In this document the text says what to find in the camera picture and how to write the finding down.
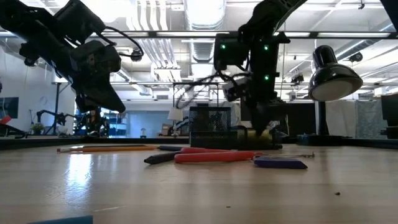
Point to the small background potted plant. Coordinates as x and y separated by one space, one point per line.
37 128

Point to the black mesh desk organizer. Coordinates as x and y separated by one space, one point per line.
210 124

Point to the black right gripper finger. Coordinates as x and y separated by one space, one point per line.
261 126

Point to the orange pencil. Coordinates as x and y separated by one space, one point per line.
118 148

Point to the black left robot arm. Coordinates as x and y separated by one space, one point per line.
37 31

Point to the white shaded table lamp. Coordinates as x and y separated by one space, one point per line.
175 114

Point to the red and black device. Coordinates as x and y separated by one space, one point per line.
7 129

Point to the person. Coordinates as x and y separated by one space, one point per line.
94 123

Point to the dark wall screen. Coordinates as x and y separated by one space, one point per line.
8 107

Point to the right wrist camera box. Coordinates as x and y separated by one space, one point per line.
236 90

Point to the black tall stand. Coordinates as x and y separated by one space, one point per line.
57 105

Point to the pale fabric partition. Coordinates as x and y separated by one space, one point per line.
354 118

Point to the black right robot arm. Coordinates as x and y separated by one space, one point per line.
267 62

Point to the background black robot arm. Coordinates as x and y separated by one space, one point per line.
59 117

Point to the black desk lamp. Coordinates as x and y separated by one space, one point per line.
332 74

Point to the dark computer monitor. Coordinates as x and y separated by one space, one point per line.
390 109

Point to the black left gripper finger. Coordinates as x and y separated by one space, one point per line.
99 99

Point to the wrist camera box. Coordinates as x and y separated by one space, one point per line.
79 21
236 90

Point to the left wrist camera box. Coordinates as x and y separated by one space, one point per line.
79 21

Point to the purple eraser block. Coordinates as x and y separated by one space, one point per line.
280 163

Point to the black ceiling spotlight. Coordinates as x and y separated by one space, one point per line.
297 79
356 57

